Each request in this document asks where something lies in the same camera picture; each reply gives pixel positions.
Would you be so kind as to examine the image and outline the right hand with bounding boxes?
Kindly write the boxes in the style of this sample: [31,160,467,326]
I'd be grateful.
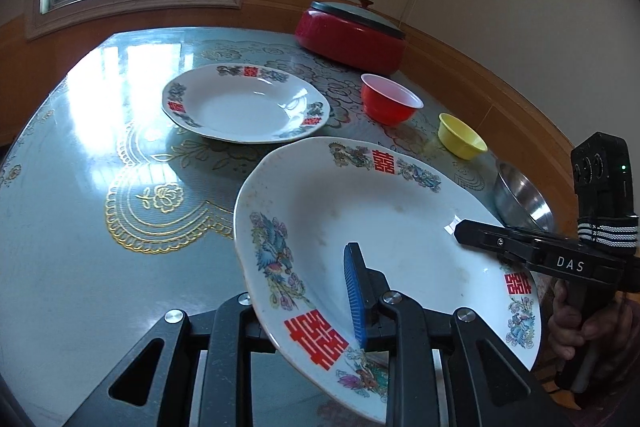
[548,280,639,366]

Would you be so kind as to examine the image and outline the red plastic bowl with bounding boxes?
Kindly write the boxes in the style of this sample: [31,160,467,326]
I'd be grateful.
[360,74,424,127]

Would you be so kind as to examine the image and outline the white plate red characters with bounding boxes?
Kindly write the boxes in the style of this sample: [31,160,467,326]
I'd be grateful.
[233,136,542,421]

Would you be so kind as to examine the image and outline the red electric pot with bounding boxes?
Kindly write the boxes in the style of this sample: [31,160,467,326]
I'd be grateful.
[294,0,406,76]

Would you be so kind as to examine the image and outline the yellow plastic bowl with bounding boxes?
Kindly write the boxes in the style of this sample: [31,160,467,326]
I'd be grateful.
[437,113,488,160]

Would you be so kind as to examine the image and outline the white plate on table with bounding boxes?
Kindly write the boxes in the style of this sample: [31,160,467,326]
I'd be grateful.
[162,64,331,144]

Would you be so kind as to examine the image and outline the steel bowl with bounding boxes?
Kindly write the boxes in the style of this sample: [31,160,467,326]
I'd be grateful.
[492,160,555,233]

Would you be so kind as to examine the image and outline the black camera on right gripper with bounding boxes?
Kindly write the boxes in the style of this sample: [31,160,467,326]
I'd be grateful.
[570,132,639,256]

